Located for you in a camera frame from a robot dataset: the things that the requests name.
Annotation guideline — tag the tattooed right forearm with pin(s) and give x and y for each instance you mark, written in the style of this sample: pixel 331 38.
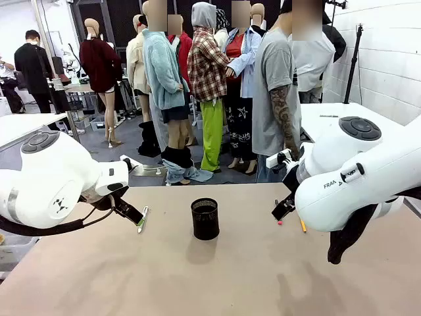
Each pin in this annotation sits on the tattooed right forearm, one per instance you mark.
pixel 284 115

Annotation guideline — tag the mannequin in blue fleece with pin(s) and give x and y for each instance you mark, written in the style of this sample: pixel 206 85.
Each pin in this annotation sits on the mannequin in blue fleece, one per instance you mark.
pixel 162 69

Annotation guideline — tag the mannequin in white shirt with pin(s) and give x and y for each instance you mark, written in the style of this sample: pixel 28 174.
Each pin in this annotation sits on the mannequin in white shirt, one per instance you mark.
pixel 310 62

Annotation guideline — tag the mannequin in plaid hoodie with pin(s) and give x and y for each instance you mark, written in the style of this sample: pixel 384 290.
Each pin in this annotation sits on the mannequin in plaid hoodie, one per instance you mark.
pixel 207 72

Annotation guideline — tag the mannequin in red jacket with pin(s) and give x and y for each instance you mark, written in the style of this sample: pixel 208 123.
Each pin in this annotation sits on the mannequin in red jacket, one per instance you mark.
pixel 184 49

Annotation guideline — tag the small white table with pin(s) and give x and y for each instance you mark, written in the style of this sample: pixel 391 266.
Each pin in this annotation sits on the small white table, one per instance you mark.
pixel 23 126

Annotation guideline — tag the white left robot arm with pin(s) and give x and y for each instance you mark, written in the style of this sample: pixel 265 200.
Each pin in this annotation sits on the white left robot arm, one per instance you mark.
pixel 49 171

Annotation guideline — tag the pen on white table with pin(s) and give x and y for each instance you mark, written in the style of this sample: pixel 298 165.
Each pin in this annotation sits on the pen on white table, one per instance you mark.
pixel 329 116

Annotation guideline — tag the large white table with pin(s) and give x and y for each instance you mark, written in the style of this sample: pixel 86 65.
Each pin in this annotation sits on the large white table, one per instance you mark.
pixel 361 110

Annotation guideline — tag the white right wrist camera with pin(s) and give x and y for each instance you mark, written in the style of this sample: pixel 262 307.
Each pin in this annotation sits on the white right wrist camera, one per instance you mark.
pixel 279 157

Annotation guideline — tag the mannequin in black jacket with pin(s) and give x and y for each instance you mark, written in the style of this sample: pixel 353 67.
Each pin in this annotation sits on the mannequin in black jacket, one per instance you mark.
pixel 335 39

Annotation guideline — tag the man in black clothes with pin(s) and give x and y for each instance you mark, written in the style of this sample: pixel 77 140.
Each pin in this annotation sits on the man in black clothes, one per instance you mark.
pixel 33 69

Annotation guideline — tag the mannequin in maroon sweater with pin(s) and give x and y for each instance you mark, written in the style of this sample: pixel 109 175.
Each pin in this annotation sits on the mannequin in maroon sweater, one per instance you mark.
pixel 100 66

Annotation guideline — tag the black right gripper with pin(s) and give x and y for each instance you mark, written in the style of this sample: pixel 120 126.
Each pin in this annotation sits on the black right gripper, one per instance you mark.
pixel 291 179

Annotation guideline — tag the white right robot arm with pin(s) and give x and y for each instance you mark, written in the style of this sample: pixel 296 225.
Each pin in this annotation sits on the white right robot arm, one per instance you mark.
pixel 345 197

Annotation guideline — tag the person in white shirt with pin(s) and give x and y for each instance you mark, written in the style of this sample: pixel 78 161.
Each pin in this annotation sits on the person in white shirt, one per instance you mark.
pixel 6 70

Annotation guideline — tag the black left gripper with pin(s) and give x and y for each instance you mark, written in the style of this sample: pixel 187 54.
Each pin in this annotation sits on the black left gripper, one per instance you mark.
pixel 108 201

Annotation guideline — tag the person in grey T-shirt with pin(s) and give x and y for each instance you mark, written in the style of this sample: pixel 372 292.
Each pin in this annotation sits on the person in grey T-shirt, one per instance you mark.
pixel 274 98

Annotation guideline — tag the yellow pencil pink eraser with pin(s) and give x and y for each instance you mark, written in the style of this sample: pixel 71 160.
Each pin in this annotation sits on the yellow pencil pink eraser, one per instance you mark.
pixel 280 222

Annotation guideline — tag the grey floor crate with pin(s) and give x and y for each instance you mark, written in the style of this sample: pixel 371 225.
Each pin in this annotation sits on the grey floor crate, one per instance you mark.
pixel 98 123

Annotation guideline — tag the black tripod stand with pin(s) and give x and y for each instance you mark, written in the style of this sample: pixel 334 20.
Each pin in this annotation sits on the black tripod stand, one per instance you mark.
pixel 353 66

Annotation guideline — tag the black mesh pen holder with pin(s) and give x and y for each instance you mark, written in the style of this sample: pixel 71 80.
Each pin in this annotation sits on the black mesh pen holder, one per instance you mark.
pixel 205 219

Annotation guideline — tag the mannequin in cream shirt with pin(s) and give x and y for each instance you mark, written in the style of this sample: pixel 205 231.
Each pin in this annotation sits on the mannequin in cream shirt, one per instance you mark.
pixel 136 62

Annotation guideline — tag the white green pen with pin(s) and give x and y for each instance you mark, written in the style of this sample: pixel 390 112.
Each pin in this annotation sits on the white green pen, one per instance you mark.
pixel 143 219

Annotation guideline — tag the mannequin in blue shirt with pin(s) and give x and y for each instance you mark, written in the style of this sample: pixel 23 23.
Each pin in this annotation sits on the mannequin in blue shirt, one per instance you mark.
pixel 245 66

